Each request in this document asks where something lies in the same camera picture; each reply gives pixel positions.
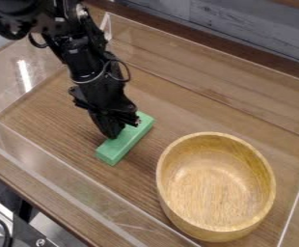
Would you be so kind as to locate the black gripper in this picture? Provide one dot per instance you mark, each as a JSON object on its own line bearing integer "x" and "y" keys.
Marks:
{"x": 99, "y": 92}

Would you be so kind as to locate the green rectangular block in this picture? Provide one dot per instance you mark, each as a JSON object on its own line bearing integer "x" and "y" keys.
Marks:
{"x": 112, "y": 150}

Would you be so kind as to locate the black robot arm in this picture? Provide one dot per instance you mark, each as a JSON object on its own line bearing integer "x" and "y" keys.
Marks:
{"x": 60, "y": 25}

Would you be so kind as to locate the brown wooden bowl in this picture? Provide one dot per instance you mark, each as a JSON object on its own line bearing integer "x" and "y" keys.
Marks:
{"x": 216, "y": 186}

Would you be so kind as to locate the metal frame lower left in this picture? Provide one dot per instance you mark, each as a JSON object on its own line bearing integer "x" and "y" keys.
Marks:
{"x": 17, "y": 233}

